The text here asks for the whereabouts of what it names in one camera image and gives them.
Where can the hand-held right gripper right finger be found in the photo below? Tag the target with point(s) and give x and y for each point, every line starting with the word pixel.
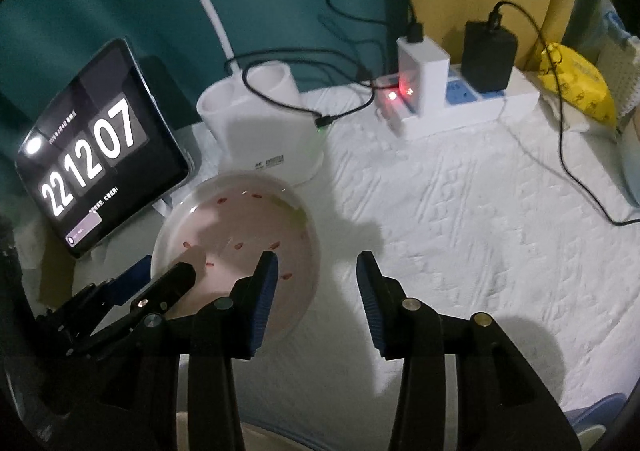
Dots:
pixel 370 301

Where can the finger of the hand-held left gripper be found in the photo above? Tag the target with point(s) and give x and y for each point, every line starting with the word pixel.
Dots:
pixel 167 288
pixel 132 278

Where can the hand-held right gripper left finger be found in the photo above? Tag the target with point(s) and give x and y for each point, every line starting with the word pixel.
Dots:
pixel 265 301

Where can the white bowl with pink inside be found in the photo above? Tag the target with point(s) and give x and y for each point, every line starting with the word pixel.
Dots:
pixel 240 231

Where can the clear tablet stand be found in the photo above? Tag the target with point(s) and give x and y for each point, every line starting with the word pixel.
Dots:
pixel 162 208

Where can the white quilted tablecloth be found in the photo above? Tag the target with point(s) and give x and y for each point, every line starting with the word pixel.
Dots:
pixel 475 231

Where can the tablet showing clock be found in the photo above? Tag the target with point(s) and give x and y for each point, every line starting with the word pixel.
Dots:
pixel 100 146

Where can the white desk lamp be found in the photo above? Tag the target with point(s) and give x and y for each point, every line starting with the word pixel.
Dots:
pixel 260 141

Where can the white power strip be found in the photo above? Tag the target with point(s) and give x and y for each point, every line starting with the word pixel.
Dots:
pixel 450 123

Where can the white charger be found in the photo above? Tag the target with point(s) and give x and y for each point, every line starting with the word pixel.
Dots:
pixel 425 66

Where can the blue bowl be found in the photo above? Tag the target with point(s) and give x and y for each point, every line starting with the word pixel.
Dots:
pixel 600 411

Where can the black charger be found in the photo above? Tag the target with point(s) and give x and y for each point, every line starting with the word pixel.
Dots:
pixel 487 56

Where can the yellow packet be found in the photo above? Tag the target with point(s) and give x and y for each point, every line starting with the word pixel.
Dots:
pixel 580 81

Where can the white perforated basket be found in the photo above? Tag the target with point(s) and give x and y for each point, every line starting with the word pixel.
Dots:
pixel 622 71

